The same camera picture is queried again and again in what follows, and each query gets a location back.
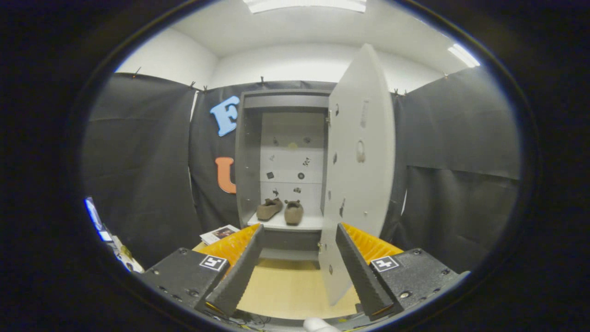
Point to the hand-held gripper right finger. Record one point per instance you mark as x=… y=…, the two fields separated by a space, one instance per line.
x=359 y=272

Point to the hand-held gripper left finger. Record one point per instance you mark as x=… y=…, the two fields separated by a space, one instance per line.
x=242 y=272

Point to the brown fluffy shoe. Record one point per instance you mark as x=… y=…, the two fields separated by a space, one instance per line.
x=268 y=210
x=293 y=213

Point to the white shoe cabinet door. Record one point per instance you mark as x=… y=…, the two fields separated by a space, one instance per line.
x=359 y=193

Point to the grey shoe cabinet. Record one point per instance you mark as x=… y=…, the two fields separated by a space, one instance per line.
x=249 y=161

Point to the white book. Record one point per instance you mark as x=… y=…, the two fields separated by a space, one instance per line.
x=216 y=234

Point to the white printed clutter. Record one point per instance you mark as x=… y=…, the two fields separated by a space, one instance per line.
x=125 y=256

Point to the black backdrop cloth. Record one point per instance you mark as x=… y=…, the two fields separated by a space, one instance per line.
x=138 y=161

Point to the lit blue screen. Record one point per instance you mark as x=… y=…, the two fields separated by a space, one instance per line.
x=94 y=216

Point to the small ceiling light panel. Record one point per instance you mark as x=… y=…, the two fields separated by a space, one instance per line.
x=463 y=55

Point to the long ceiling light panel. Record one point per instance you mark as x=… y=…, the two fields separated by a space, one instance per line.
x=304 y=4

